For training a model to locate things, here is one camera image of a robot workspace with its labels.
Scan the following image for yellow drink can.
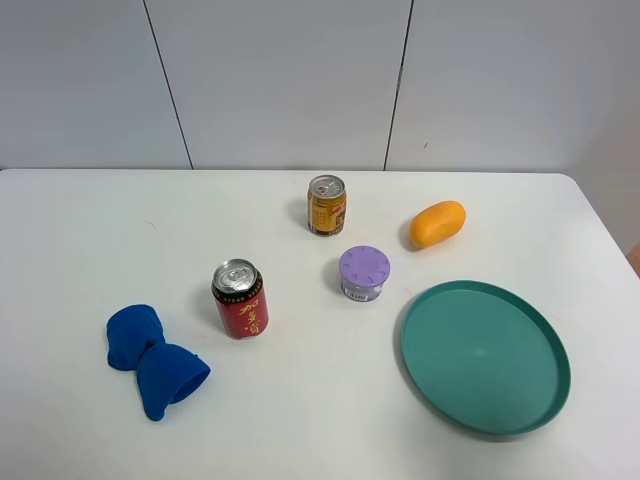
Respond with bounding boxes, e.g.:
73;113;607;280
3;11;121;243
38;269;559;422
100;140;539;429
307;174;347;237

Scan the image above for teal round plate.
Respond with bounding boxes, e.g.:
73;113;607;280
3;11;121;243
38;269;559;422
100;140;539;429
399;280;571;436

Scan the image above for blue crumpled cloth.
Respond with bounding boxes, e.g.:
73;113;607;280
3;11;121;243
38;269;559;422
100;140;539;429
106;304;211;421

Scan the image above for orange oval object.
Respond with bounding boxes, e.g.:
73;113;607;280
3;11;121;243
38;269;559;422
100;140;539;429
409;201;466;249

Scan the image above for red soda can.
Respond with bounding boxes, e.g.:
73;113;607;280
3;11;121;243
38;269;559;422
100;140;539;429
211;259;269;339

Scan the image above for purple lidded jar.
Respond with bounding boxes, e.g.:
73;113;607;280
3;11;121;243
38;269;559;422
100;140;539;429
339;245;391;302

